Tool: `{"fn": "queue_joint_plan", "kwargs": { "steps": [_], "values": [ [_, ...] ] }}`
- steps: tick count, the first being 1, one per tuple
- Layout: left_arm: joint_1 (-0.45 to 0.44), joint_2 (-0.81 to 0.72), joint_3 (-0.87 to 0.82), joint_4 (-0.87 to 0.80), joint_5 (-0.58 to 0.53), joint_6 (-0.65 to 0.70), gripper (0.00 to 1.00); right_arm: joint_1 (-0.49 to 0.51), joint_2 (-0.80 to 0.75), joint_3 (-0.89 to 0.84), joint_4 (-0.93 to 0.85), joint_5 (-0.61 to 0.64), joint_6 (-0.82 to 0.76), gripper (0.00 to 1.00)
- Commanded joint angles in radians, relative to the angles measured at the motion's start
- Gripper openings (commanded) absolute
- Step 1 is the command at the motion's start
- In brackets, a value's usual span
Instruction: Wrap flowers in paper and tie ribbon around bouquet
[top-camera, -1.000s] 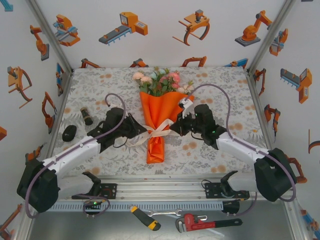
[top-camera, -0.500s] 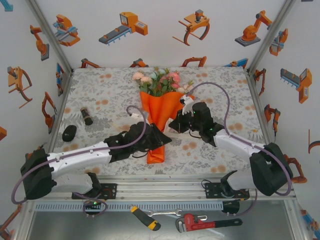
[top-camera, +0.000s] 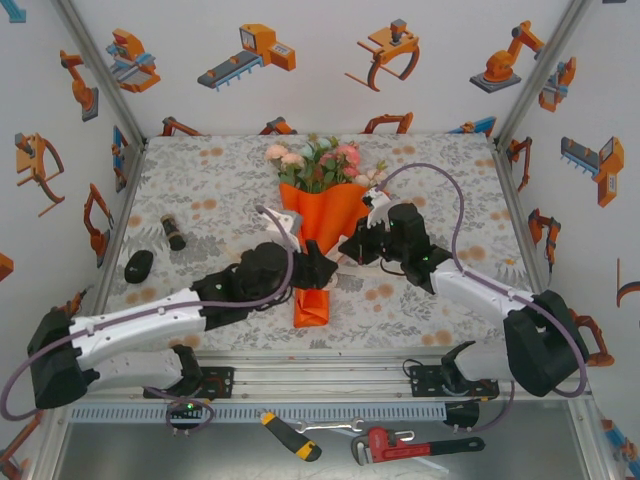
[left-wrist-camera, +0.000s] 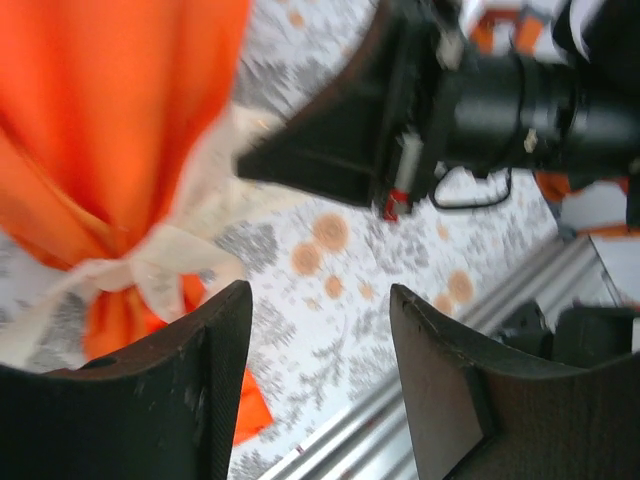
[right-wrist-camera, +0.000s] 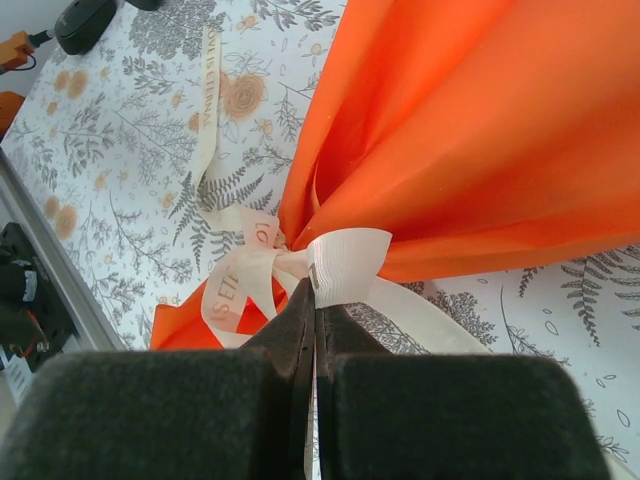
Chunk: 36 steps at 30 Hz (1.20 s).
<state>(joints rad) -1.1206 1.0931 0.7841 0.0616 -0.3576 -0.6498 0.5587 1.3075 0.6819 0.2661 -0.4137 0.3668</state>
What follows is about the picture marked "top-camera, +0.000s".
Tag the aluminium side rail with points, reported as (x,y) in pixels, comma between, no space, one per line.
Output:
(506,172)
(125,200)

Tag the floral grey table mat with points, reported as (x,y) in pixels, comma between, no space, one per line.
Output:
(200,200)

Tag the orange wrapping paper sheet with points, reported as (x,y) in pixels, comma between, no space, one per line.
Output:
(325,210)

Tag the white fake bud stem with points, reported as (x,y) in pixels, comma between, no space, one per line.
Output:
(372,175)

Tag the small circuit board green light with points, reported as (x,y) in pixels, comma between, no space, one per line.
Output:
(187,407)

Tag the black brown cylinder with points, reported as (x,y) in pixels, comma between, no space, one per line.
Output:
(173,232)

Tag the red pipe wrench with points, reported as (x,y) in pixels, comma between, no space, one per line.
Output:
(400,450)

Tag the aluminium frame post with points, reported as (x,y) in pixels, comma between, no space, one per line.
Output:
(540,70)
(95,65)

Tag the aluminium front frame rails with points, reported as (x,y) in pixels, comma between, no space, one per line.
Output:
(325,380)

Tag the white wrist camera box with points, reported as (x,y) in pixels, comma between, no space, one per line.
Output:
(377,205)
(285,222)

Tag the silver open-end wrench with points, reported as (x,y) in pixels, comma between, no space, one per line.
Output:
(325,426)

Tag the peach fake rose stem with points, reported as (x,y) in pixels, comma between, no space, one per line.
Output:
(282,156)

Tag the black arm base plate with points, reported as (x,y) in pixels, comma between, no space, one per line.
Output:
(225,382)
(425,385)

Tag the black computer mouse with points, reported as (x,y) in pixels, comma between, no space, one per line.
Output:
(138,266)

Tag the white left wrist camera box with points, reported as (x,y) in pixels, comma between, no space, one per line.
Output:
(285,222)

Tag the pink fake rose stem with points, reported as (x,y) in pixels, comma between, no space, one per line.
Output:
(347,152)

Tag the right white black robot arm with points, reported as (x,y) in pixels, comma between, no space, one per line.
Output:
(545,350)

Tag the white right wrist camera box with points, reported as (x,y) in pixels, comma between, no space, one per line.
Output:
(377,205)

